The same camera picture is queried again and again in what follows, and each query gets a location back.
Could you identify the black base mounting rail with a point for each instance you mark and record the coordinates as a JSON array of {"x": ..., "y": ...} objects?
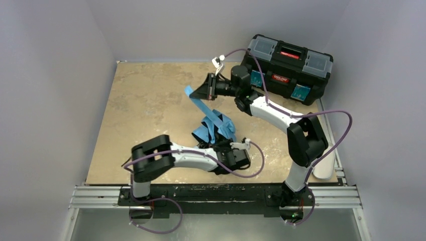
[{"x": 266, "y": 199}]

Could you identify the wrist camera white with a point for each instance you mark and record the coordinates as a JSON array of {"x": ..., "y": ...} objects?
[
  {"x": 245, "y": 144},
  {"x": 218, "y": 63}
]

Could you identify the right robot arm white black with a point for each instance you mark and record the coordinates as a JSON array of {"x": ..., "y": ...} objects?
[{"x": 305, "y": 136}]

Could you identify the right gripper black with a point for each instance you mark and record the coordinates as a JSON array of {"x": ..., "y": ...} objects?
[{"x": 212, "y": 86}]

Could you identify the light blue folding umbrella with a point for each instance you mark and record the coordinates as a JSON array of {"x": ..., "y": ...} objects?
[{"x": 215, "y": 126}]

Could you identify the black toolbox with clear lids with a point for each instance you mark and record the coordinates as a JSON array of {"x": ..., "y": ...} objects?
[{"x": 288, "y": 70}]

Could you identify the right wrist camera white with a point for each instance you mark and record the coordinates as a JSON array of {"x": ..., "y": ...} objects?
[{"x": 218, "y": 63}]

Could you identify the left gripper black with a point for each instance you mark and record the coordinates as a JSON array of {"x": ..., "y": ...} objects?
[{"x": 219, "y": 146}]

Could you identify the white glasses case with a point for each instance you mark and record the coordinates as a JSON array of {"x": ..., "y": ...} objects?
[{"x": 325, "y": 168}]

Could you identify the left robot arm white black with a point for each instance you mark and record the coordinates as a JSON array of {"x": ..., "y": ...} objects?
[{"x": 152, "y": 158}]

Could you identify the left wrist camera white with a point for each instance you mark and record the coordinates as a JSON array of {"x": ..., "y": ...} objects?
[{"x": 245, "y": 144}]

